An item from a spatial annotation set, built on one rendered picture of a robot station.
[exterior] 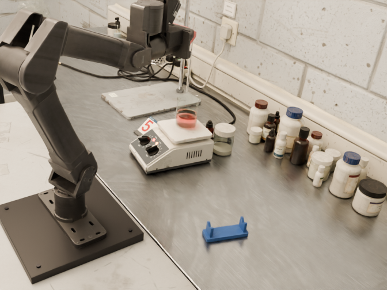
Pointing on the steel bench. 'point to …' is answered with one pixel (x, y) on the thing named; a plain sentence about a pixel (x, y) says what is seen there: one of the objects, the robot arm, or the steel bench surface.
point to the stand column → (181, 58)
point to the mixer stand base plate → (144, 99)
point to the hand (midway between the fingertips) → (192, 34)
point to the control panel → (149, 146)
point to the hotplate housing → (177, 154)
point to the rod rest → (225, 231)
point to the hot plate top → (166, 125)
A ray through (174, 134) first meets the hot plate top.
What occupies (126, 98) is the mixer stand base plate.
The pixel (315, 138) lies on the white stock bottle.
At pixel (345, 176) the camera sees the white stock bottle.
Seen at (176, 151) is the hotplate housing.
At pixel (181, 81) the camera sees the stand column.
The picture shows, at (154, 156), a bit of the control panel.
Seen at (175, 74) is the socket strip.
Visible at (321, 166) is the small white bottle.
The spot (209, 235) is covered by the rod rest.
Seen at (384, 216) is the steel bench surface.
